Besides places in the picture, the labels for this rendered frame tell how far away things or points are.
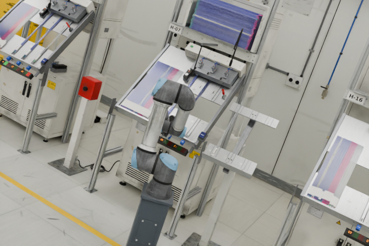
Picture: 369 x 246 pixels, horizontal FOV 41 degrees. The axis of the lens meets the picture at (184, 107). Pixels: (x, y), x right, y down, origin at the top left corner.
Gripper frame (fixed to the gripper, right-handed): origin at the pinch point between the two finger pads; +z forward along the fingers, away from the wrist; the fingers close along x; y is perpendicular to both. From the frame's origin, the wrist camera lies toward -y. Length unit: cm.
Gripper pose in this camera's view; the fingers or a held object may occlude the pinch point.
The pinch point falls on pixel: (168, 134)
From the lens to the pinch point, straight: 338.0
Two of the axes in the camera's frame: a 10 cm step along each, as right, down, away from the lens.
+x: 8.5, 3.8, -3.7
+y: -5.3, 7.0, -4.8
